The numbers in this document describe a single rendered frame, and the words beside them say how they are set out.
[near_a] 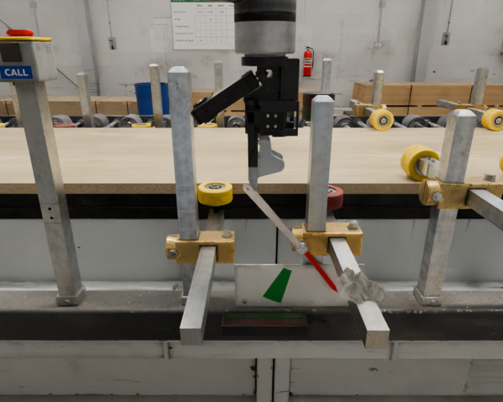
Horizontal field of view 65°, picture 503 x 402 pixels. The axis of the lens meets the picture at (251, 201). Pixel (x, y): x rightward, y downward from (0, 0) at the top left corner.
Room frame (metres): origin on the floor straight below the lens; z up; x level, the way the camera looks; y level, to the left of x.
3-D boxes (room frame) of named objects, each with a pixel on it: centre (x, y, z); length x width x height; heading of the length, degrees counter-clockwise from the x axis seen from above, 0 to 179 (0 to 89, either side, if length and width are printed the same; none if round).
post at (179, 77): (0.71, 0.12, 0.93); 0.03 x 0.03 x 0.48; 0
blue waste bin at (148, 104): (6.38, 1.55, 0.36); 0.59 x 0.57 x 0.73; 0
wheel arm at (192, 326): (0.66, 0.08, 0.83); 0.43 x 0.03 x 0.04; 0
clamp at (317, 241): (0.71, -0.15, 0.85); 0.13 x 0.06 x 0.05; 90
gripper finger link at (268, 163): (0.61, -0.02, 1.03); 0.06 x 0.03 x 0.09; 90
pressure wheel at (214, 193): (0.86, 0.08, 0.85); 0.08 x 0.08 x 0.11
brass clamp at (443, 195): (0.71, -0.40, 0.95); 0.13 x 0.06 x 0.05; 90
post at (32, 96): (0.71, 0.39, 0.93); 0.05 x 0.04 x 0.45; 90
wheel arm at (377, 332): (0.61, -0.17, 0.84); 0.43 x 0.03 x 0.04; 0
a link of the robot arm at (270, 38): (0.63, -0.02, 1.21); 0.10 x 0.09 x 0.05; 0
